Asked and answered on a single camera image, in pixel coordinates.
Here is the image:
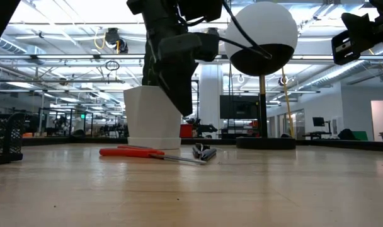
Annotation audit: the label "yellow hanging cable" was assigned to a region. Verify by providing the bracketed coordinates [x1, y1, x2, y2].
[280, 67, 295, 139]

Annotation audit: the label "white pot saucer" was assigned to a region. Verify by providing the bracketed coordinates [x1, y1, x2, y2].
[127, 136, 182, 150]

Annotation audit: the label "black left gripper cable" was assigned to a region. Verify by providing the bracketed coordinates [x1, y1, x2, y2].
[221, 0, 273, 61]

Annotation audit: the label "red-handled scissors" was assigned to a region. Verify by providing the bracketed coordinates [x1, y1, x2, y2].
[99, 144, 210, 165]

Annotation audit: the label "black office chair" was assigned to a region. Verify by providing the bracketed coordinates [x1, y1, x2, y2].
[337, 128, 358, 141]

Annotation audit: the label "ceiling cable reel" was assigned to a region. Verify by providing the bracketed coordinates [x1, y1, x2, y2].
[104, 27, 129, 54]

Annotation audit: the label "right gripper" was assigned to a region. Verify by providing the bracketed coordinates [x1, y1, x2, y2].
[341, 11, 383, 54]

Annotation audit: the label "white globe table lamp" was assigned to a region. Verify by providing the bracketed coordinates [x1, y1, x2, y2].
[224, 1, 299, 151]

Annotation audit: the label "green cactus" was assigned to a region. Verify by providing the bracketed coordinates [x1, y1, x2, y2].
[142, 30, 159, 87]

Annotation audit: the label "white faceted plant pot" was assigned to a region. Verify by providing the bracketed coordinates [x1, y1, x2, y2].
[123, 85, 183, 139]

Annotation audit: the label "black mesh desk organizer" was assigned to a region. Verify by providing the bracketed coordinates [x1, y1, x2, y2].
[0, 112, 26, 166]

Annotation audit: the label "small monitor on stand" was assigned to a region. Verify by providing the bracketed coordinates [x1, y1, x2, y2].
[302, 117, 333, 140]

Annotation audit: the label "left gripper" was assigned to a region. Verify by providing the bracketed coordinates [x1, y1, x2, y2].
[126, 0, 224, 117]

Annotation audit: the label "red storage bin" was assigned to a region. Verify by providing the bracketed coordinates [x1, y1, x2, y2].
[180, 124, 195, 139]

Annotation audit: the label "large black monitor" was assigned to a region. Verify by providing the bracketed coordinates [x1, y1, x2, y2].
[219, 95, 261, 120]

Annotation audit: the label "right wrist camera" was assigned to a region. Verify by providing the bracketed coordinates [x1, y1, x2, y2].
[331, 30, 362, 66]

